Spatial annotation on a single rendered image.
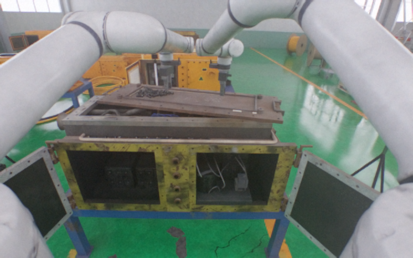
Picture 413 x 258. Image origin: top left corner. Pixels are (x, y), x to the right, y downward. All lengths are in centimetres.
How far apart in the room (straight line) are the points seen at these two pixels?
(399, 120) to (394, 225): 22
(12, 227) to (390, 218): 35
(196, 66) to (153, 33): 316
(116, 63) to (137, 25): 686
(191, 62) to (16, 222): 366
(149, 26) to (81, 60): 21
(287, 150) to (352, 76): 93
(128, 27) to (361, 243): 65
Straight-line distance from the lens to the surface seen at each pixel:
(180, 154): 129
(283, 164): 142
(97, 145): 140
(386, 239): 25
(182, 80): 391
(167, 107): 143
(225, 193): 161
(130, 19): 68
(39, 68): 54
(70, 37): 63
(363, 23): 54
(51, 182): 160
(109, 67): 763
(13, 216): 27
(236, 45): 114
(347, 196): 132
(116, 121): 136
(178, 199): 153
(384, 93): 45
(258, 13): 62
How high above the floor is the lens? 190
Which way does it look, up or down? 28 degrees down
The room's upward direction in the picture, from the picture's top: 2 degrees clockwise
